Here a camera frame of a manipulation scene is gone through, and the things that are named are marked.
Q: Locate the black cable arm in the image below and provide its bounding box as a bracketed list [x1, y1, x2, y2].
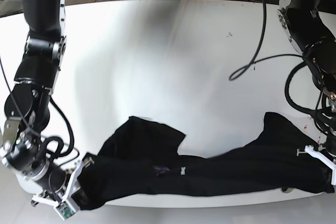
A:
[39, 95, 81, 162]
[229, 0, 307, 82]

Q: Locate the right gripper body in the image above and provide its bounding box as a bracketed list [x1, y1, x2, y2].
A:
[1, 134, 69, 203]

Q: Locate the right table cable grommet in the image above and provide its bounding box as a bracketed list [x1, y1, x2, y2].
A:
[281, 187, 293, 194]

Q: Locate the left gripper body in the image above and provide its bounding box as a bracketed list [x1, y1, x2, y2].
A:
[322, 129, 335, 161]

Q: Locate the black T-shirt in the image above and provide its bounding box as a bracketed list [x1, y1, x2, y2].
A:
[78, 112, 334, 210]

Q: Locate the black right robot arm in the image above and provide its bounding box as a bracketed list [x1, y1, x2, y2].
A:
[1, 0, 75, 202]

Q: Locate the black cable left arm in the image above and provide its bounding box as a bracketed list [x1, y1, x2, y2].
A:
[229, 0, 307, 82]

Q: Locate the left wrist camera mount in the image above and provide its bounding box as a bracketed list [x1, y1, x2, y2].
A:
[296, 144, 336, 187]

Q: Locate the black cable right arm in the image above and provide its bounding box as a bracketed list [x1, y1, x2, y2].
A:
[39, 95, 81, 162]

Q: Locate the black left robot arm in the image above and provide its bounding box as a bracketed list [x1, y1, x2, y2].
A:
[278, 0, 335, 156]

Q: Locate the red tape rectangle marking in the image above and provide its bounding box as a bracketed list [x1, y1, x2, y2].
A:
[303, 116, 325, 144]

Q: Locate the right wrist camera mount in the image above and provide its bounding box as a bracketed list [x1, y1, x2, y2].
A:
[31, 154, 95, 221]

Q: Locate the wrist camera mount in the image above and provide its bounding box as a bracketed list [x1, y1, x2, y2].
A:
[31, 154, 95, 221]
[296, 144, 336, 187]

